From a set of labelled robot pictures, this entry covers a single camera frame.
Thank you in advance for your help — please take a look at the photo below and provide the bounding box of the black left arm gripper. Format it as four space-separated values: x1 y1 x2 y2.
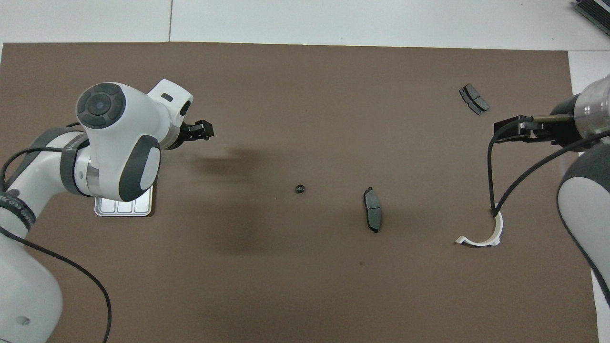
167 120 215 151

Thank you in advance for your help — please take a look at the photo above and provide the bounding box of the short split grey brake pad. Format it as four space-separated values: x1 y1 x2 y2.
459 84 490 116

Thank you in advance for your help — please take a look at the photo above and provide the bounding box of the silver metal tray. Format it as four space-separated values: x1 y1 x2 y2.
94 183 155 217

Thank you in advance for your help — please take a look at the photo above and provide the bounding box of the long grey brake pad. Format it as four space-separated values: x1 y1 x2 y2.
364 187 383 233

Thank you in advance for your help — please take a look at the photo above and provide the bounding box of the brown table mat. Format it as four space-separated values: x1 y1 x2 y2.
0 42 600 343

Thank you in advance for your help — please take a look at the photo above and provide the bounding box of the dark ribbed device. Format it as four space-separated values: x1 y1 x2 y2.
572 0 610 30

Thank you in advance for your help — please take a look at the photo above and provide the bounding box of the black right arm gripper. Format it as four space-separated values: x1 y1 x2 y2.
494 94 584 152

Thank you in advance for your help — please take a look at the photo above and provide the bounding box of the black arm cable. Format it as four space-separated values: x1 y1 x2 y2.
486 117 610 219
0 121 112 343

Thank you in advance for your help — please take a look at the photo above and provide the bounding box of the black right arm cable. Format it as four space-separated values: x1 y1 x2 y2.
486 117 610 219

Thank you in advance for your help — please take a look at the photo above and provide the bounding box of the white curved plastic clip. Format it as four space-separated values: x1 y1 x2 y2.
456 204 504 247

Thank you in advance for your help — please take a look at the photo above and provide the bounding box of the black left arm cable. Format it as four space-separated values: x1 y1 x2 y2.
0 121 112 343

